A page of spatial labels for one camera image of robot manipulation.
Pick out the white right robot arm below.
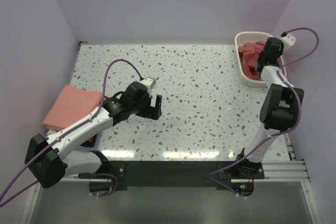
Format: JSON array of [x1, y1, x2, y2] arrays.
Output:
[[234, 37, 304, 178]]

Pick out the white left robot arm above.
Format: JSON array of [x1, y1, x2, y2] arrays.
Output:
[[25, 77, 162, 188]]

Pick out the folded lavender t-shirt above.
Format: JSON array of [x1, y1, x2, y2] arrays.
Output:
[[78, 133, 102, 152]]

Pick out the folded pink t-shirt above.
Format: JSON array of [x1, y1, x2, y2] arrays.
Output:
[[42, 85, 102, 131]]

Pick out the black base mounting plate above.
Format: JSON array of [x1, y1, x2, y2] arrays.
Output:
[[78, 159, 265, 198]]

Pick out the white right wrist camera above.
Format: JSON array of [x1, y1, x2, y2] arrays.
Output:
[[280, 32, 296, 52]]

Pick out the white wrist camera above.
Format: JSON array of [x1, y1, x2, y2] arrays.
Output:
[[280, 32, 296, 52], [140, 77, 156, 89]]

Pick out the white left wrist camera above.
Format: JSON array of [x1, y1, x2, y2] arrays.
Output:
[[140, 77, 156, 89]]

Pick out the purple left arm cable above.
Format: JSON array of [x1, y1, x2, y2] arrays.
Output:
[[0, 59, 144, 208]]

